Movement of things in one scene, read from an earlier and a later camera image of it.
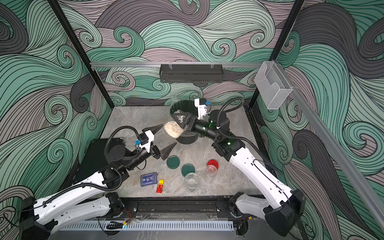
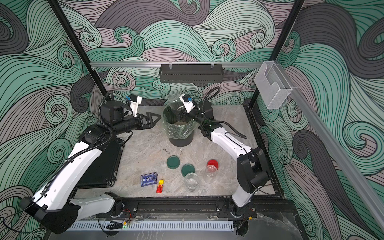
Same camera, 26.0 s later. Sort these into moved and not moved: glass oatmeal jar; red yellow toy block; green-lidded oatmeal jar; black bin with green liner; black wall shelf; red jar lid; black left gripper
Moved: green-lidded oatmeal jar; black left gripper; black bin with green liner
Not moved: glass oatmeal jar; red jar lid; red yellow toy block; black wall shelf
